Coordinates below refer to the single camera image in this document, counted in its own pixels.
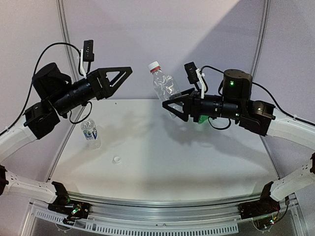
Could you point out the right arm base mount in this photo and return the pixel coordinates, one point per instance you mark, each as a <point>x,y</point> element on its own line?
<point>265,212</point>

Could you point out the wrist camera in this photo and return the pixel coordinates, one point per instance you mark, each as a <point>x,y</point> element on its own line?
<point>195,77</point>
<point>86,55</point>

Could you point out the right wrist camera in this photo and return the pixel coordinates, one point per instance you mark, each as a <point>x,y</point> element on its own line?
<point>195,77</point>

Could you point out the right aluminium wall post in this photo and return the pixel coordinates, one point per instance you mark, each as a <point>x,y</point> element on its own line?
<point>261,37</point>

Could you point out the aluminium front rail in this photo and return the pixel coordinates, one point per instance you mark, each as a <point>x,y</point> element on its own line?
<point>113,217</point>

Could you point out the crushed clear bottle red label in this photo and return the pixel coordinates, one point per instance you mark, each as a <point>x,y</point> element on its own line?
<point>164,84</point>

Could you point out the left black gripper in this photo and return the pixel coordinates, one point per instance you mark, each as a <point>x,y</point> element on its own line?
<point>107,88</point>

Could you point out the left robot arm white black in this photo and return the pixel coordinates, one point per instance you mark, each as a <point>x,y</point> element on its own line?
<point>59,95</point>

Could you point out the aluminium wall post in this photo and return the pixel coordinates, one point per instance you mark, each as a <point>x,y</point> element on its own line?
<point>70,52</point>
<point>261,37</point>

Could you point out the clear labelled water bottle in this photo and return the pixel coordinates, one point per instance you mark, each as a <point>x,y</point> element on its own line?
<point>89,130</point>

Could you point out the green plastic bottle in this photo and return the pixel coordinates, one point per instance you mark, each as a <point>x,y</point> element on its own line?
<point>203,119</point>

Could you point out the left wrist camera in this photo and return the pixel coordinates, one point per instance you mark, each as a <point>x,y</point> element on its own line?
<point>86,55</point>

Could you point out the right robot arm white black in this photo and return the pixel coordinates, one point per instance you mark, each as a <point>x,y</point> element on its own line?
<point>234,104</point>

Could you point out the left aluminium wall post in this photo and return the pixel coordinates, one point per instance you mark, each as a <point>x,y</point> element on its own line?
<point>70,52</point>

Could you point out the white bottle cap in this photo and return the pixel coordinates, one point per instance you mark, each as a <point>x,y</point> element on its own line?
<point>116,160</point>

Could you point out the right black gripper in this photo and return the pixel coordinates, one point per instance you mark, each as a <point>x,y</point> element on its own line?
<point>191,105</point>

